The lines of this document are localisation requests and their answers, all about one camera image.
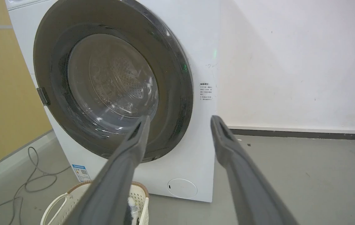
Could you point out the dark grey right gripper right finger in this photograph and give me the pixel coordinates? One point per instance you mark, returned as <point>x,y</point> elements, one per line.
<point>246,187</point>

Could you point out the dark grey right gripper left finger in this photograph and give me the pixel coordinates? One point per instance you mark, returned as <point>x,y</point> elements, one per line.
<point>118,184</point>

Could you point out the round dark washing machine door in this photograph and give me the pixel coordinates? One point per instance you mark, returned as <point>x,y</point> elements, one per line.
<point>112,81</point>

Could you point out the white front-load washing machine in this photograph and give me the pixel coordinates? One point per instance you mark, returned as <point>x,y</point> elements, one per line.
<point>193,93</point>

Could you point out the white plastic laundry basket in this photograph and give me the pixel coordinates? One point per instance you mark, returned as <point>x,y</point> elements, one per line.
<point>140,200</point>

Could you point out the white cloth with tag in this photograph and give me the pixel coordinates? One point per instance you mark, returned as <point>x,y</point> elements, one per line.
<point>132,210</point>

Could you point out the blue energy label sticker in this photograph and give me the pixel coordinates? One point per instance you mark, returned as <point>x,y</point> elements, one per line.
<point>81,172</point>

